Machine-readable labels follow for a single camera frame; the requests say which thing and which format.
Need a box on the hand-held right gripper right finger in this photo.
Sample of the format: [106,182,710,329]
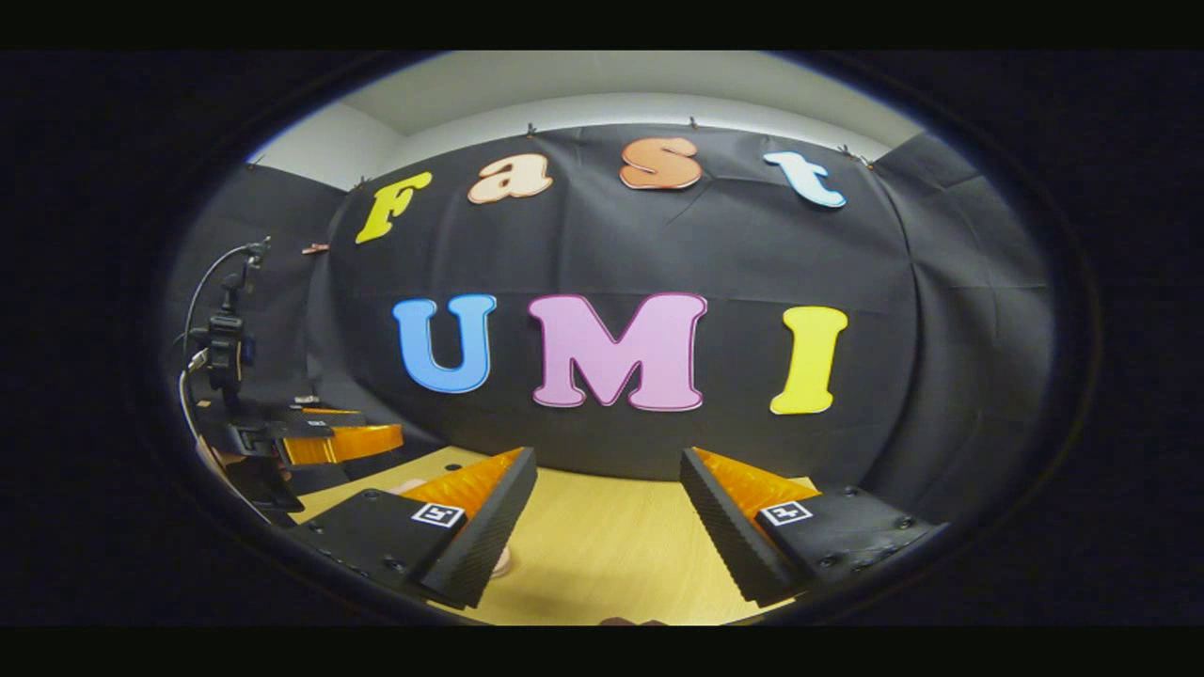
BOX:
[679,447,949,608]

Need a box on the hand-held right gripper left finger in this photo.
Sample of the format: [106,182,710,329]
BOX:
[287,446,539,610]

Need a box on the black backdrop cloth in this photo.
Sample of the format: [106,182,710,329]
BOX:
[165,122,1059,527]

